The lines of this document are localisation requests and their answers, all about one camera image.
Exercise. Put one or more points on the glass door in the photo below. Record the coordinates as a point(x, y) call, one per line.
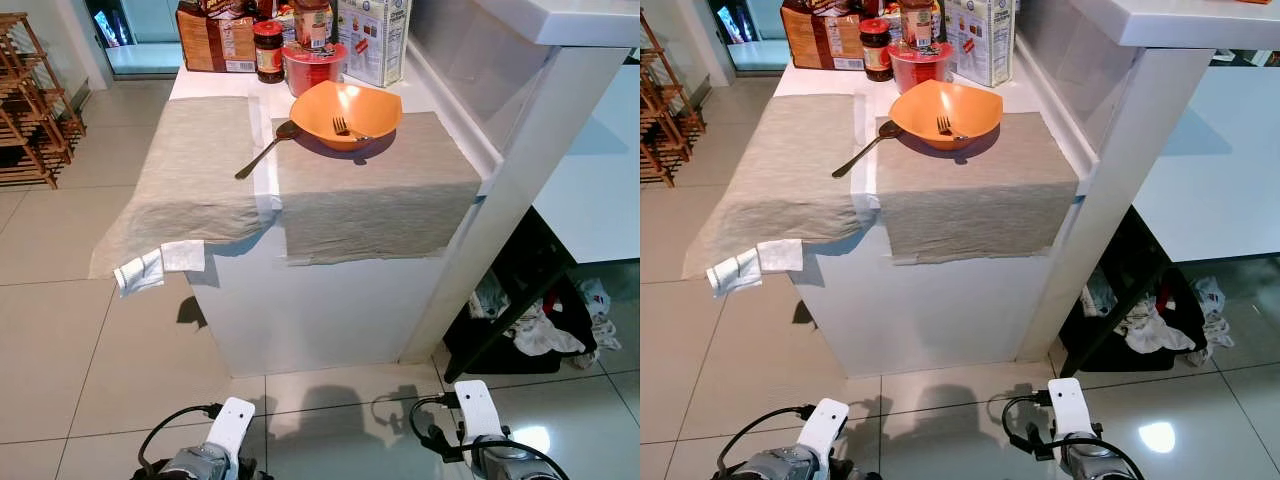
point(140, 35)
point(750, 32)

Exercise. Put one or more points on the dark jar with red lid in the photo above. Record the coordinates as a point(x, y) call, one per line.
point(876, 52)
point(268, 55)

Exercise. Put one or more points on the jar with brown lid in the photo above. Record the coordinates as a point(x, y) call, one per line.
point(313, 25)
point(917, 25)

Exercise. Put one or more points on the white printed carton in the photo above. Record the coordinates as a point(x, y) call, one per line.
point(372, 40)
point(980, 40)

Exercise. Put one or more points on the printed snack bag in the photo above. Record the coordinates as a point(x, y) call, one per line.
point(820, 6)
point(215, 7)

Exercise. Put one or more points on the grey linen placemat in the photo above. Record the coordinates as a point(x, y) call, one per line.
point(180, 180)
point(980, 200)
point(380, 200)
point(780, 180)

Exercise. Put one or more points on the black storage rack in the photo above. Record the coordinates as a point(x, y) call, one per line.
point(490, 352)
point(1095, 350)

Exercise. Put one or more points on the metal spoon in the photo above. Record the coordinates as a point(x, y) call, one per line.
point(287, 129)
point(888, 127)

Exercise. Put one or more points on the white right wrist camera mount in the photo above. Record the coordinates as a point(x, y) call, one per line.
point(478, 405)
point(1068, 405)

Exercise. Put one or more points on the orange bowl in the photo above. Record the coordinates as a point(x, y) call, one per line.
point(372, 105)
point(972, 105)

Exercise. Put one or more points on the white fabric label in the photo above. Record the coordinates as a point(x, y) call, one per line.
point(138, 274)
point(183, 256)
point(780, 256)
point(732, 274)

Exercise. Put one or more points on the wooden slatted rack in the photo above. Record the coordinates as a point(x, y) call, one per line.
point(665, 120)
point(35, 120)

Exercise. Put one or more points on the red instant noodle cup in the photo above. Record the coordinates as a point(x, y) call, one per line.
point(918, 70)
point(312, 70)

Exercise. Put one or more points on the brown food box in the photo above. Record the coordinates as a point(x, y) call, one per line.
point(210, 42)
point(815, 40)

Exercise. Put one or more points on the white plastic bag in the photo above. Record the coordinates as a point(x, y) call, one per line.
point(600, 305)
point(1215, 303)

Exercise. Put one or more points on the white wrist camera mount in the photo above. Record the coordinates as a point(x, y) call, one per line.
point(478, 405)
point(232, 420)
point(825, 420)
point(1068, 405)

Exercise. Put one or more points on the white crumpled cloth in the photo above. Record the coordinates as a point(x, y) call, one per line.
point(545, 335)
point(1150, 330)

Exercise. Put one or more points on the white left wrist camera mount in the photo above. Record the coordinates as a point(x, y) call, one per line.
point(825, 420)
point(232, 420)

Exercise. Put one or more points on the metal fork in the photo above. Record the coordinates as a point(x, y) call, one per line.
point(342, 126)
point(945, 125)

